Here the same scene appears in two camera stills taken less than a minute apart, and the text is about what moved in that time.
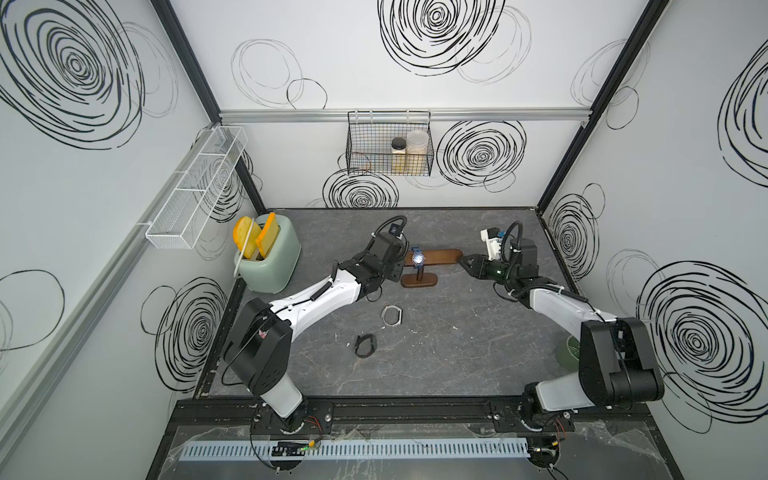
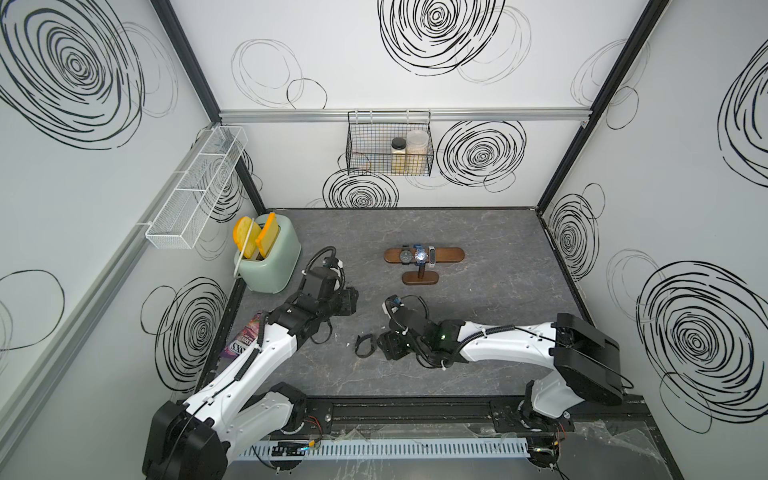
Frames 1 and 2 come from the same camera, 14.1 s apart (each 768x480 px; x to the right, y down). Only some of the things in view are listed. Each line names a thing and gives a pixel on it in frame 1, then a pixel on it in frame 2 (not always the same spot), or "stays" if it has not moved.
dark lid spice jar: (398, 145) stays
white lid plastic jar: (417, 153) stays
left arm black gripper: (398, 265) -> (348, 300)
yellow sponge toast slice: (246, 242) stays
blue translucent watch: (418, 258) -> (432, 256)
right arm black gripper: (477, 267) -> (388, 345)
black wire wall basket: (393, 142) stays
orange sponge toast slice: (268, 235) stays
